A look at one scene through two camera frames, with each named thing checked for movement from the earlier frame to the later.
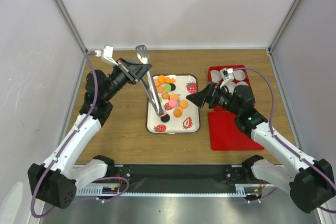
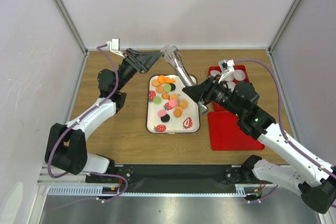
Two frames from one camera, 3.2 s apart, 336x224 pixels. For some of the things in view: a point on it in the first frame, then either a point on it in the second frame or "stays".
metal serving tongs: x=143 y=54 to x=172 y=51
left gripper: x=133 y=72 to x=144 y=62
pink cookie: x=172 y=103 stays
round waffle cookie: x=174 y=96 stays
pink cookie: x=165 y=113 stays
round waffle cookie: x=184 y=103 stays
